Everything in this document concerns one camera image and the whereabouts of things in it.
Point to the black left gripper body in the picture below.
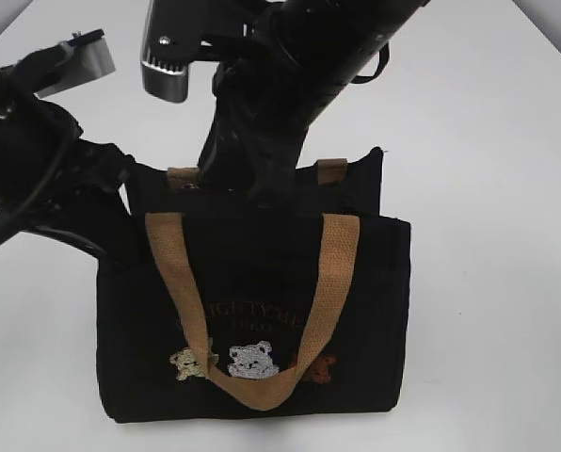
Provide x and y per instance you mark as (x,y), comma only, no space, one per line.
(80,204)

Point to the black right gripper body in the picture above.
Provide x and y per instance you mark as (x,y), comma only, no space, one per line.
(261,119)

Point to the black canvas tote bag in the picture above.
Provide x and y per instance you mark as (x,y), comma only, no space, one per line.
(256,273)

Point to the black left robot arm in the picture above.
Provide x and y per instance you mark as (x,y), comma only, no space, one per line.
(28,122)

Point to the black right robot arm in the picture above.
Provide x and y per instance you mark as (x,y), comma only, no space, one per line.
(306,54)

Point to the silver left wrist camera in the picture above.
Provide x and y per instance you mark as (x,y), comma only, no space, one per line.
(66,65)

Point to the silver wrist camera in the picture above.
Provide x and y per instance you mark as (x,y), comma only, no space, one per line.
(66,65)
(179,33)

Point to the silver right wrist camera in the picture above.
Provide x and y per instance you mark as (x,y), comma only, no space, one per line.
(179,33)

